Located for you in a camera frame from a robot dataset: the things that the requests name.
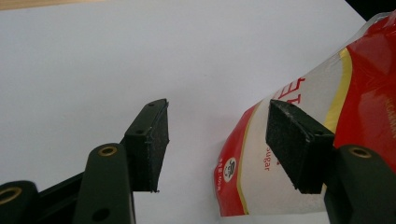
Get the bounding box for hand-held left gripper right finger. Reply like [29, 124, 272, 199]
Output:
[265, 99, 396, 224]

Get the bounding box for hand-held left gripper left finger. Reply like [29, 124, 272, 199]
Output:
[73, 98, 171, 224]

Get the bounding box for red and white sugar pouch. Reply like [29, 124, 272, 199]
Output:
[213, 10, 396, 217]

